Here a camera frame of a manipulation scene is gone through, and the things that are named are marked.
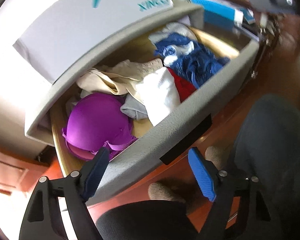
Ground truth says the grey front wooden drawer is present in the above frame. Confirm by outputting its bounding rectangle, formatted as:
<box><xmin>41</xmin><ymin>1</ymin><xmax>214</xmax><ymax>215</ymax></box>
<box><xmin>47</xmin><ymin>22</ymin><xmax>260</xmax><ymax>206</ymax></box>

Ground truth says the white sock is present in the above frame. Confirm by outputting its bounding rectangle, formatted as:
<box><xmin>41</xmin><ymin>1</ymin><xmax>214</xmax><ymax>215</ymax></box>
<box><xmin>136</xmin><ymin>67</ymin><xmax>181</xmax><ymax>126</ymax></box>

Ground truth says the blue lace underwear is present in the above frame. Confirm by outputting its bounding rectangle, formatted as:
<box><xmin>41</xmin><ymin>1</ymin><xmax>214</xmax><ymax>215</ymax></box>
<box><xmin>154</xmin><ymin>33</ymin><xmax>230</xmax><ymax>89</ymax></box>

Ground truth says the red underwear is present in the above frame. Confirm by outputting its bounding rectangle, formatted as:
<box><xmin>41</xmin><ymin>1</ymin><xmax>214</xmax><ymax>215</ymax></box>
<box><xmin>168</xmin><ymin>68</ymin><xmax>196</xmax><ymax>102</ymax></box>

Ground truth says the grey honeycomb pattern underwear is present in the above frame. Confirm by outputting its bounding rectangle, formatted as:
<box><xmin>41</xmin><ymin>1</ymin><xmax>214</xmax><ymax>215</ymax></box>
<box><xmin>148</xmin><ymin>22</ymin><xmax>197</xmax><ymax>44</ymax></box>

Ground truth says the right foot grey sock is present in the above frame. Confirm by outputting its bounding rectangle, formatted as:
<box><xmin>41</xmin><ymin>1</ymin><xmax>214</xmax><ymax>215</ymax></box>
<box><xmin>204</xmin><ymin>146</ymin><xmax>231</xmax><ymax>170</ymax></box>

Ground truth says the foot grey sock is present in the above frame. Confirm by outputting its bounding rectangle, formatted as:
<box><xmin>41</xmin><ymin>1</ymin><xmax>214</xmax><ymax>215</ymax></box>
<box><xmin>147</xmin><ymin>179</ymin><xmax>206</xmax><ymax>214</ymax></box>
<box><xmin>204</xmin><ymin>146</ymin><xmax>231</xmax><ymax>170</ymax></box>

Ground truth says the left foot grey sock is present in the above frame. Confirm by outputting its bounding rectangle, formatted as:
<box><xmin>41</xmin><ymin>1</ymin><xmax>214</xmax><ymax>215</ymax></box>
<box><xmin>147</xmin><ymin>179</ymin><xmax>206</xmax><ymax>214</ymax></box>

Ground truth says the dark trousered leg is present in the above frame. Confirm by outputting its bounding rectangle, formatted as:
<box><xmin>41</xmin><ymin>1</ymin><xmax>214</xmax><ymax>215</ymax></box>
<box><xmin>231</xmin><ymin>94</ymin><xmax>300</xmax><ymax>239</ymax></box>

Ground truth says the purple padded bra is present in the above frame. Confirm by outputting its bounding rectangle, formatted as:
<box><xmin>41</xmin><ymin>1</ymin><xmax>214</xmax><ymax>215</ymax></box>
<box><xmin>62</xmin><ymin>93</ymin><xmax>137</xmax><ymax>161</ymax></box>

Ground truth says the grey nightstand cabinet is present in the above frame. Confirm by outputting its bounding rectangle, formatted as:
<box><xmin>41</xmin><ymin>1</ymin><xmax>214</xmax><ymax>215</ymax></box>
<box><xmin>0</xmin><ymin>2</ymin><xmax>204</xmax><ymax>148</ymax></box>

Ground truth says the grey folded garment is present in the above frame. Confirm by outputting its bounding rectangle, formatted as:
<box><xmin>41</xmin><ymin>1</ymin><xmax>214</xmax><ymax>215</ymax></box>
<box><xmin>120</xmin><ymin>94</ymin><xmax>148</xmax><ymax>120</ymax></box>

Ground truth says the beige bra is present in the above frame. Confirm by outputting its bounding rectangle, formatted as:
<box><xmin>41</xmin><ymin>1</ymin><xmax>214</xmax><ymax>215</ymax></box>
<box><xmin>76</xmin><ymin>59</ymin><xmax>163</xmax><ymax>96</ymax></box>

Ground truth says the blue box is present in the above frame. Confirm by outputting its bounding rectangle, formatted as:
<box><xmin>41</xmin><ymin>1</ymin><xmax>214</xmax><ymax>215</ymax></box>
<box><xmin>190</xmin><ymin>0</ymin><xmax>256</xmax><ymax>30</ymax></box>

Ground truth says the white XINCCI shoe box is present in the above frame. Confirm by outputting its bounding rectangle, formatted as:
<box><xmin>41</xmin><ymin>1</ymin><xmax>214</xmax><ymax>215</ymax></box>
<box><xmin>14</xmin><ymin>0</ymin><xmax>173</xmax><ymax>83</ymax></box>

